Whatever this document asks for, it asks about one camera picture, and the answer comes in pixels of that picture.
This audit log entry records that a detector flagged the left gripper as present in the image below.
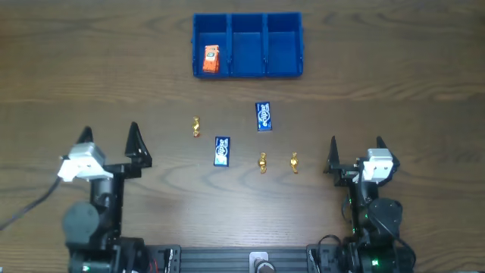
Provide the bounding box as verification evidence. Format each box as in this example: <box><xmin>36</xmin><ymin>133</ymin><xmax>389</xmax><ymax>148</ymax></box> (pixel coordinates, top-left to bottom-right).
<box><xmin>77</xmin><ymin>121</ymin><xmax>154</xmax><ymax>180</ymax></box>

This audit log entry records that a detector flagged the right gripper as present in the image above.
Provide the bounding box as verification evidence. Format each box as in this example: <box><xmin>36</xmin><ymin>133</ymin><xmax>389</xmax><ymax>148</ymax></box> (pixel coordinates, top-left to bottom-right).
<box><xmin>323</xmin><ymin>136</ymin><xmax>401</xmax><ymax>187</ymax></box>

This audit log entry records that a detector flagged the blue candy pack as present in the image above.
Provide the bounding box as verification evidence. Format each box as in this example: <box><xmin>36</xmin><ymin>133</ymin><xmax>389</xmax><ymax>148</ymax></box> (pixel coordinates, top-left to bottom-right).
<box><xmin>213</xmin><ymin>136</ymin><xmax>231</xmax><ymax>168</ymax></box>
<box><xmin>254</xmin><ymin>101</ymin><xmax>273</xmax><ymax>133</ymax></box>

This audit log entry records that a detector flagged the blue tray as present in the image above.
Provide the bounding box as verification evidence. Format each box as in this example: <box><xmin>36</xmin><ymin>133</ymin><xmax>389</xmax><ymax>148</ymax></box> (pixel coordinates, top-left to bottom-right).
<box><xmin>192</xmin><ymin>11</ymin><xmax>305</xmax><ymax>80</ymax></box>

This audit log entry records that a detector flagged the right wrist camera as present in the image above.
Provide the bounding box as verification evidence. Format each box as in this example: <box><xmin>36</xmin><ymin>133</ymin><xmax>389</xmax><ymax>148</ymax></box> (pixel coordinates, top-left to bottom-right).
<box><xmin>358</xmin><ymin>147</ymin><xmax>395</xmax><ymax>185</ymax></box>

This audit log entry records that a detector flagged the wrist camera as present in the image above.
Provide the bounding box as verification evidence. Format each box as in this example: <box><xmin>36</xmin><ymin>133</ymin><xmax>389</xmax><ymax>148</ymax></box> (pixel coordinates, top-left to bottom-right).
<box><xmin>358</xmin><ymin>147</ymin><xmax>395</xmax><ymax>185</ymax></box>
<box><xmin>57</xmin><ymin>142</ymin><xmax>114</xmax><ymax>183</ymax></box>

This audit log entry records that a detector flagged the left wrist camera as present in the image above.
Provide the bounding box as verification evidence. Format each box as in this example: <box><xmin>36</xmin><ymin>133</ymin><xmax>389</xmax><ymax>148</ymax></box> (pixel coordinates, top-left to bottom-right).
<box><xmin>57</xmin><ymin>142</ymin><xmax>114</xmax><ymax>183</ymax></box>

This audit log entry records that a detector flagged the mounting rail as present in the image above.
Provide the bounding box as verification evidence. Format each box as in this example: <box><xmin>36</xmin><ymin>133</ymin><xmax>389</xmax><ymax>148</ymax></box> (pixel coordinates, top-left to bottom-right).
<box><xmin>145</xmin><ymin>244</ymin><xmax>416</xmax><ymax>273</ymax></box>

